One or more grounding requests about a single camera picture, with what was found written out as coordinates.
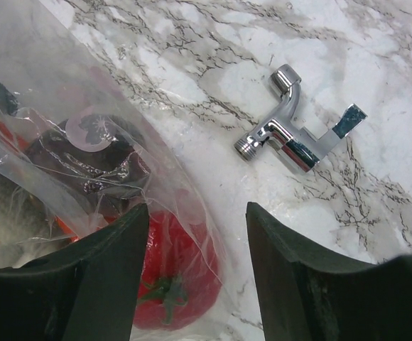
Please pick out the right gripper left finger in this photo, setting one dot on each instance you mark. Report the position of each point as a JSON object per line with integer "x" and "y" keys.
{"x": 85, "y": 291}

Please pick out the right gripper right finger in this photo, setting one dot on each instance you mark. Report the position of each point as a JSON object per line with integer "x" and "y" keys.
{"x": 309, "y": 292}

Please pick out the clear zip top bag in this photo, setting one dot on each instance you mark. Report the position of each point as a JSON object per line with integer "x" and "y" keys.
{"x": 46, "y": 77}

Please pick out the red fake tomato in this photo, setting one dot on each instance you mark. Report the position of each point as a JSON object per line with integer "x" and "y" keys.
{"x": 179, "y": 282}

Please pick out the grey fake fish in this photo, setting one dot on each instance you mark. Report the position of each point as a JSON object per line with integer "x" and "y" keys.
{"x": 26, "y": 233}

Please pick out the dark maroon fake fruit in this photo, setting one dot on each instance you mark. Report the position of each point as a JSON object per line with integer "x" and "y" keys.
{"x": 106, "y": 170}

